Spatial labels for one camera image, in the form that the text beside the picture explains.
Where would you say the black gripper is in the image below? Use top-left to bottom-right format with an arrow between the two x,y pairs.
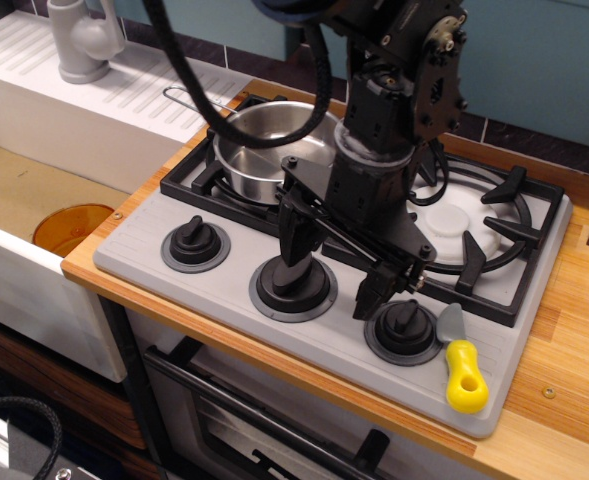
278,125 -> 435,321

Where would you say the black left burner grate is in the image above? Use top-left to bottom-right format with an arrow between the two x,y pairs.
161,94 -> 288,237

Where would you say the right black stove knob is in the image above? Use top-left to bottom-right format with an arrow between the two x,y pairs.
364,300 -> 443,367

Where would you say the yellow handled spatula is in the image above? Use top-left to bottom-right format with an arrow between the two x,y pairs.
436,303 -> 489,414

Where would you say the white toy sink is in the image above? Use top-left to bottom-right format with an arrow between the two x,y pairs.
0,10 -> 254,384

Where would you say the orange plastic plate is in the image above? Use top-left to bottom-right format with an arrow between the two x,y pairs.
32,203 -> 114,257

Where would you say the left black stove knob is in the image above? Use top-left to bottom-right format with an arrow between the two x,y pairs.
161,215 -> 231,274

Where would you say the grey toy faucet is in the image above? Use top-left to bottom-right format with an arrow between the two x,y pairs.
47,0 -> 126,84

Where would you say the black braided cable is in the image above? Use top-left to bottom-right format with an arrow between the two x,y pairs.
141,0 -> 333,150

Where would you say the black cable bottom left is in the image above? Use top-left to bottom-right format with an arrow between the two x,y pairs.
0,397 -> 64,480

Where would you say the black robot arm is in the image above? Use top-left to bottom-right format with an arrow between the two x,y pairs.
258,1 -> 466,320

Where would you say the white burner cap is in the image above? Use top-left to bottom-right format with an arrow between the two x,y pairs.
407,184 -> 501,265

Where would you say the middle black stove knob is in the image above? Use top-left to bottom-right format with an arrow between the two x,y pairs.
249,254 -> 338,323

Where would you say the toy oven door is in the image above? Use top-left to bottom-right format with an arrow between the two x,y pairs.
127,311 -> 483,479

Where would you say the grey toy stove top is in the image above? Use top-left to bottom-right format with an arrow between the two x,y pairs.
94,185 -> 572,438

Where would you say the black stove knob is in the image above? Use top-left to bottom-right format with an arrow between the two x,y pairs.
364,300 -> 443,367
161,215 -> 231,274
249,254 -> 338,323

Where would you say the stainless steel pot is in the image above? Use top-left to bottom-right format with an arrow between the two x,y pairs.
162,85 -> 346,206

